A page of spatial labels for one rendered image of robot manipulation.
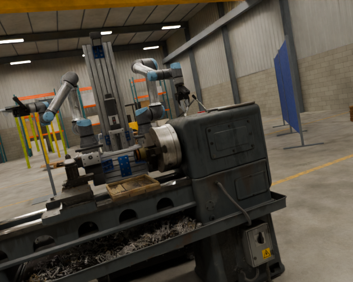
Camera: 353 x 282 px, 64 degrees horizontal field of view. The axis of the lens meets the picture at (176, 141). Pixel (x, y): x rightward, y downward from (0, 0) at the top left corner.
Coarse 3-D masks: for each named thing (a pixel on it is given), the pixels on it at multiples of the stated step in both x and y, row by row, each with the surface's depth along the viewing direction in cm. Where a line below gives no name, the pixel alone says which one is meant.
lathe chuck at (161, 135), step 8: (152, 128) 186; (160, 128) 185; (152, 136) 190; (160, 136) 179; (168, 136) 180; (160, 144) 177; (168, 144) 178; (168, 152) 178; (160, 160) 186; (168, 160) 180; (176, 160) 182; (160, 168) 190; (168, 168) 185
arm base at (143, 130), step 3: (144, 123) 244; (147, 123) 246; (150, 123) 249; (138, 126) 247; (141, 126) 245; (144, 126) 244; (147, 126) 245; (150, 126) 248; (138, 129) 247; (141, 129) 246; (144, 129) 244; (147, 129) 244; (138, 132) 247; (141, 132) 244; (144, 132) 244; (147, 132) 244
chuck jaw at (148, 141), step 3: (144, 135) 195; (147, 135) 194; (150, 135) 195; (147, 138) 193; (150, 138) 193; (144, 141) 191; (147, 141) 192; (150, 141) 192; (144, 144) 190; (147, 144) 190; (150, 144) 191; (153, 144) 191; (144, 147) 189; (147, 147) 191; (150, 147) 192; (153, 147) 193
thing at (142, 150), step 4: (140, 148) 186; (144, 148) 185; (136, 152) 184; (140, 152) 184; (144, 152) 185; (136, 156) 183; (140, 156) 185; (144, 156) 185; (148, 156) 188; (136, 160) 186
